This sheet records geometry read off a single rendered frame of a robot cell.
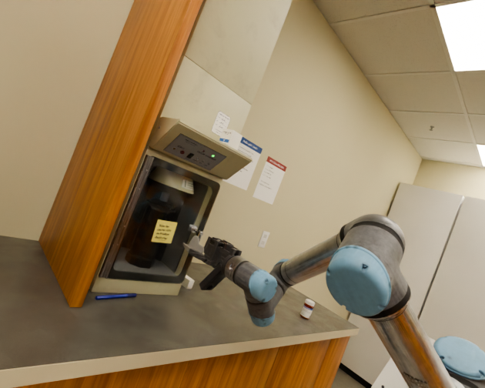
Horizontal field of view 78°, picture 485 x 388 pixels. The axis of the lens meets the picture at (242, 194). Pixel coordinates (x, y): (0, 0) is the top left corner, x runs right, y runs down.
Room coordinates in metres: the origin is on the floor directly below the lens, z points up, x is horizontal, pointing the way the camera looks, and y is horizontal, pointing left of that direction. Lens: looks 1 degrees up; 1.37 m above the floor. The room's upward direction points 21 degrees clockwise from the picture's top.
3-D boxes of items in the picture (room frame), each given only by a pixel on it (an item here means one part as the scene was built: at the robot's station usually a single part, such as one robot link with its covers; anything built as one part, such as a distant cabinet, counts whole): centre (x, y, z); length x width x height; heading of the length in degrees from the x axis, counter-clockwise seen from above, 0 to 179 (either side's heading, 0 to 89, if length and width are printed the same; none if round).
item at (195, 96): (1.11, 0.29, 1.33); 0.32 x 0.25 x 0.77; 134
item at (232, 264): (0.89, -0.06, 1.17); 0.08 x 0.05 x 0.08; 134
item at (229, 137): (1.03, 0.11, 1.54); 0.05 x 0.05 x 0.06; 48
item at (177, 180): (1.01, 0.20, 1.19); 0.30 x 0.01 x 0.40; 134
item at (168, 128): (0.98, 0.16, 1.46); 0.32 x 0.11 x 0.10; 134
